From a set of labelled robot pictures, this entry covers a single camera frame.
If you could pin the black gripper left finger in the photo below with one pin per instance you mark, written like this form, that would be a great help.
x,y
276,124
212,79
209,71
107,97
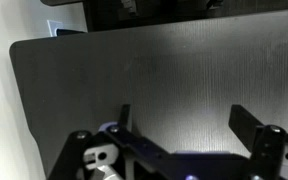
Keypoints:
x,y
140,150

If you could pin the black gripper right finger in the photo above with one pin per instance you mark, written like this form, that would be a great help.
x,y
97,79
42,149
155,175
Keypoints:
x,y
267,150

